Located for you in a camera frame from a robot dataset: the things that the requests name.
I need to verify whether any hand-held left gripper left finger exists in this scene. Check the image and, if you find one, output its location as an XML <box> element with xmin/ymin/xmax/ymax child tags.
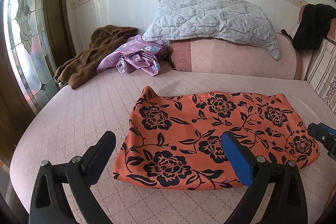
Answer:
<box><xmin>29</xmin><ymin>130</ymin><xmax>116</xmax><ymax>224</ymax></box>

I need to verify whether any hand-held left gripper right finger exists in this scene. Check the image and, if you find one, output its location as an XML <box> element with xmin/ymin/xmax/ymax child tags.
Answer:
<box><xmin>221</xmin><ymin>131</ymin><xmax>307</xmax><ymax>224</ymax></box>

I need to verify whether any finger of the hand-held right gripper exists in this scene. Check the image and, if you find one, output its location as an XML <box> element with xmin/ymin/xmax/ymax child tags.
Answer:
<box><xmin>307</xmin><ymin>122</ymin><xmax>336</xmax><ymax>159</ymax></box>

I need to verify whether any orange black floral garment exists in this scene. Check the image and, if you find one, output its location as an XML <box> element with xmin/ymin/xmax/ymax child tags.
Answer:
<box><xmin>113</xmin><ymin>86</ymin><xmax>320</xmax><ymax>191</ymax></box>

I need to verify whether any pink quilted sofa bed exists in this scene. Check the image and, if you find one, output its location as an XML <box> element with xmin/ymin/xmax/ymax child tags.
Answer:
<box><xmin>8</xmin><ymin>4</ymin><xmax>336</xmax><ymax>224</ymax></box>

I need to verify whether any striped floral cushion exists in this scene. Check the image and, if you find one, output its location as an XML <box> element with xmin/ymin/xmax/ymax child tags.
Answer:
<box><xmin>306</xmin><ymin>38</ymin><xmax>336</xmax><ymax>104</ymax></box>

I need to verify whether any brown fleece robe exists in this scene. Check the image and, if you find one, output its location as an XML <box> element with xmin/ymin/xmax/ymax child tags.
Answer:
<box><xmin>55</xmin><ymin>25</ymin><xmax>137</xmax><ymax>90</ymax></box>

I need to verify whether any pink bolster cushion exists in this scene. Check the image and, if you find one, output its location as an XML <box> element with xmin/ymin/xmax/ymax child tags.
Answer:
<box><xmin>168</xmin><ymin>32</ymin><xmax>302</xmax><ymax>80</ymax></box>

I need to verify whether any purple floral cloth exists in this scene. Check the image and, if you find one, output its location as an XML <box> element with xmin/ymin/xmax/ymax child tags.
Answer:
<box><xmin>97</xmin><ymin>34</ymin><xmax>168</xmax><ymax>77</ymax></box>

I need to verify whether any grey quilted pillow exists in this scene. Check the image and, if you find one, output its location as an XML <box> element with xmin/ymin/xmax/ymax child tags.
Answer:
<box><xmin>142</xmin><ymin>0</ymin><xmax>283</xmax><ymax>60</ymax></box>

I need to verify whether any wooden stained glass door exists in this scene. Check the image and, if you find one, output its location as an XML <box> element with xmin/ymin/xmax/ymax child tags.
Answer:
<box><xmin>0</xmin><ymin>0</ymin><xmax>76</xmax><ymax>114</ymax></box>

